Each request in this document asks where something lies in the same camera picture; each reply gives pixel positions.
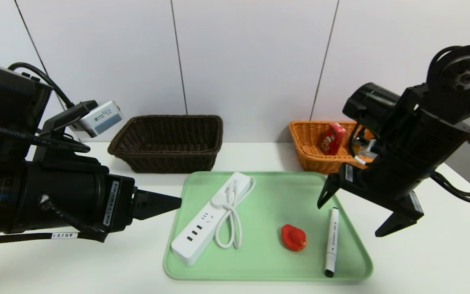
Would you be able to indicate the white marker pen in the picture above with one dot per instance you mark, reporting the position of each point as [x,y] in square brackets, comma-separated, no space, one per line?
[332,241]

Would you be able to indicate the small red toy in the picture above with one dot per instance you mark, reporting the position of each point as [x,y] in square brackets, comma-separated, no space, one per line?
[293,239]

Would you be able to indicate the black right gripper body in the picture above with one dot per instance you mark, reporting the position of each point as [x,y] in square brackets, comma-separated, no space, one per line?
[375,195]

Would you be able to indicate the orange wicker basket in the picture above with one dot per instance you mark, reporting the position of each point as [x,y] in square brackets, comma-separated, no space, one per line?
[308,143]

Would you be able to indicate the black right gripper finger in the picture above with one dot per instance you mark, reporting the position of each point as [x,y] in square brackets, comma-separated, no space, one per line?
[328,192]
[398,224]

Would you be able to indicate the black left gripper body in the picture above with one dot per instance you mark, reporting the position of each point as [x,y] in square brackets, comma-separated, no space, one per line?
[117,205]

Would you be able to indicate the white power strip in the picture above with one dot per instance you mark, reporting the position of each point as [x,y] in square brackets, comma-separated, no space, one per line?
[194,241]

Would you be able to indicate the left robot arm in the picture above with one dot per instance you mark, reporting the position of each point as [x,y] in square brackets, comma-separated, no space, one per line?
[14,196]

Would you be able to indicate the red snack box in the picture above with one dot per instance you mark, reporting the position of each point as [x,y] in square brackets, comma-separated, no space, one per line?
[333,139]

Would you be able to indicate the light green plastic tray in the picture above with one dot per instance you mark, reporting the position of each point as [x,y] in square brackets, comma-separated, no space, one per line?
[267,261]

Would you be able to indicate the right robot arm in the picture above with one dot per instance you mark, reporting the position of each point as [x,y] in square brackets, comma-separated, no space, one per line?
[422,134]

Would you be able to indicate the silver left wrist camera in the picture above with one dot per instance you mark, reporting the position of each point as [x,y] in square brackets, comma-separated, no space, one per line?
[100,118]

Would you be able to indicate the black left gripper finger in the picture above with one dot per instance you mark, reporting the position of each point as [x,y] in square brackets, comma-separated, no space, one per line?
[153,204]

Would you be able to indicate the dark brown wicker basket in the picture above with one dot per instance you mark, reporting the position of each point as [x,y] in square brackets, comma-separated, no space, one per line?
[165,163]

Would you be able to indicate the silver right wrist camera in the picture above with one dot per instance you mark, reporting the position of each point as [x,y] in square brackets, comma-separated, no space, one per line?
[367,153]

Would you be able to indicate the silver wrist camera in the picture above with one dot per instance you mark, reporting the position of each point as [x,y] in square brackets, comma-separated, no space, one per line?
[100,118]
[367,153]

